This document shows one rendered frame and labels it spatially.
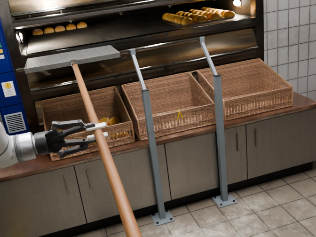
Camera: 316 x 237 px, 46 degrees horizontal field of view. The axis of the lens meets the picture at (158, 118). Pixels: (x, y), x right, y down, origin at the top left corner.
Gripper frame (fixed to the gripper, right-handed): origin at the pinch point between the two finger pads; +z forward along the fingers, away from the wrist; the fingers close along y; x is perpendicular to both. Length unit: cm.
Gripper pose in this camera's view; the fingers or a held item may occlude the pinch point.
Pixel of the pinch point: (97, 131)
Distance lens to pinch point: 129.5
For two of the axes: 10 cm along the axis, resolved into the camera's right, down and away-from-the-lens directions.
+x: 2.8, 3.7, -8.9
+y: 1.0, 9.1, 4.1
